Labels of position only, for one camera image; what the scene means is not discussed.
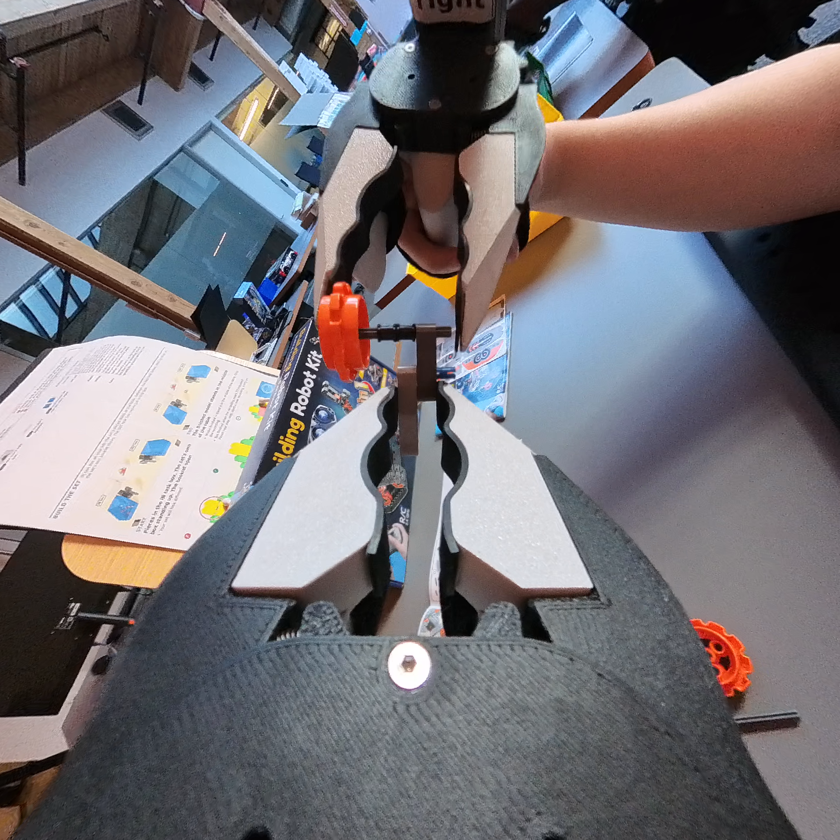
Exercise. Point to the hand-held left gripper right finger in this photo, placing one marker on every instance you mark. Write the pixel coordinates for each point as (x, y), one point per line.
(518, 518)

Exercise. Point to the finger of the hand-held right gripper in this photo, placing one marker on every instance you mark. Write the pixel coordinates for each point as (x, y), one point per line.
(492, 210)
(344, 190)

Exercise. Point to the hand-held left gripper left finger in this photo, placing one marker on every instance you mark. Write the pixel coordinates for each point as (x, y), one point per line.
(308, 518)

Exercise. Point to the orange gear and beam assembly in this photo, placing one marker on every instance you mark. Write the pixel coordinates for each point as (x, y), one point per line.
(341, 328)

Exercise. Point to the person's right forearm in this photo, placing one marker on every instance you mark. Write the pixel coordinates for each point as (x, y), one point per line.
(656, 151)

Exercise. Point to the grey desk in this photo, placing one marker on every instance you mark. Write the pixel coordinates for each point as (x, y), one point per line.
(656, 426)

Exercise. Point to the person's right hand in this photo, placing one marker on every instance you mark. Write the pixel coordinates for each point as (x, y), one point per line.
(433, 256)

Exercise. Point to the yellow plastic bin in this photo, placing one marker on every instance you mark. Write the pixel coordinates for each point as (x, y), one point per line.
(436, 283)

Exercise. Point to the dark robot kit box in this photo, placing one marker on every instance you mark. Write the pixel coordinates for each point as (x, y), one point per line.
(302, 407)

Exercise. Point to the small white sticker sheet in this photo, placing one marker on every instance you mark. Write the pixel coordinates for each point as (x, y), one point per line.
(432, 620)

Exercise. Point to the colourful sticker sheet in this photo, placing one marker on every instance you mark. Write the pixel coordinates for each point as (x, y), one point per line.
(489, 380)

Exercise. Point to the silver metal case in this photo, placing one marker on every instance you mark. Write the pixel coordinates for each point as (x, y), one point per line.
(590, 52)

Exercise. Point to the grey laptop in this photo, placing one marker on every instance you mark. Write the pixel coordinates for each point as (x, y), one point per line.
(663, 85)

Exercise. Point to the laminated instruction sheet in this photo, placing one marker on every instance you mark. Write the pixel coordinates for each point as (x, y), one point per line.
(98, 426)

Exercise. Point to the loose orange gear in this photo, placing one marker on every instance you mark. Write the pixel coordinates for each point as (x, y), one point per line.
(725, 663)

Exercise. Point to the wooden beam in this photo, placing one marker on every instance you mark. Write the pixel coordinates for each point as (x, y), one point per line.
(79, 259)

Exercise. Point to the black electronic device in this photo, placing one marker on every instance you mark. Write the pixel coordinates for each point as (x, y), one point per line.
(33, 623)

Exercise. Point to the loose black axle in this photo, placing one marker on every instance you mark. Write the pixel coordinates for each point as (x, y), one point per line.
(768, 720)

